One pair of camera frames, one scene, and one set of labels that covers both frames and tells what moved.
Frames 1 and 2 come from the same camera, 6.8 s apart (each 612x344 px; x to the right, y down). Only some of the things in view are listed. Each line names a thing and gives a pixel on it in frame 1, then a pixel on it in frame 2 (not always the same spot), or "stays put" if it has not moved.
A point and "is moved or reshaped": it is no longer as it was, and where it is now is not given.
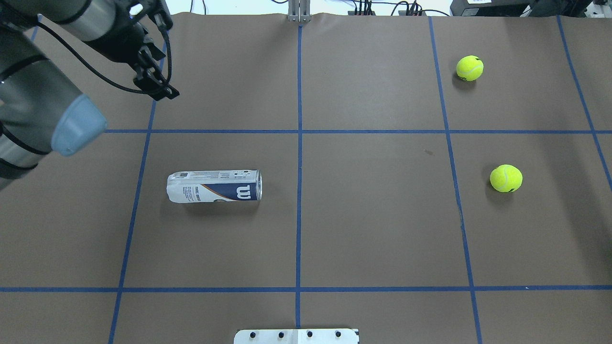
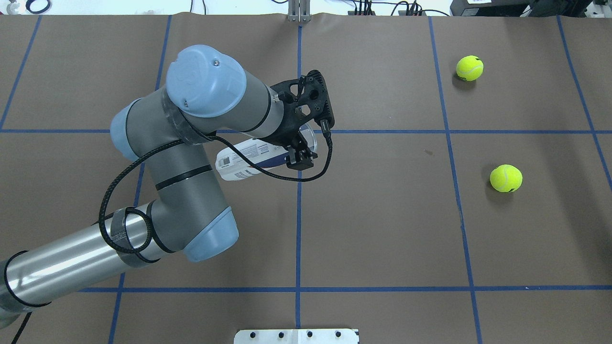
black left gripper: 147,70 -> 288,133
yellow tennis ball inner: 507,178 stays put
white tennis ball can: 192,187 is moved or reshaped
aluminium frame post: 299,11 stays put
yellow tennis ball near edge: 469,68 stays put
